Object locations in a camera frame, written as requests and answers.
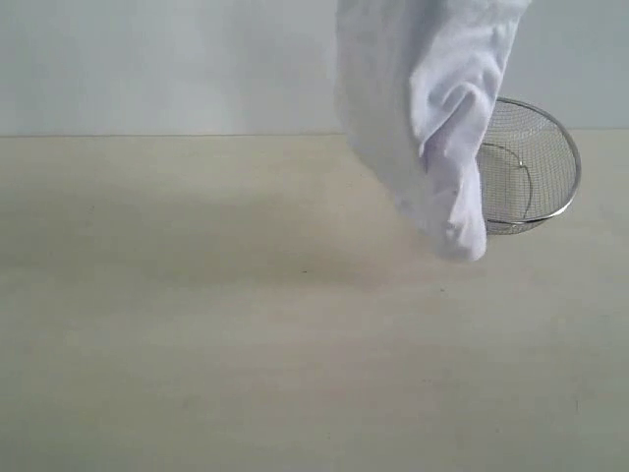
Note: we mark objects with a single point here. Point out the white t-shirt with red logo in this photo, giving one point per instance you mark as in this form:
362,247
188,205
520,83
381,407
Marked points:
416,85

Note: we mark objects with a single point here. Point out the round metal wire mesh basket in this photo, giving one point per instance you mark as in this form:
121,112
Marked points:
530,168

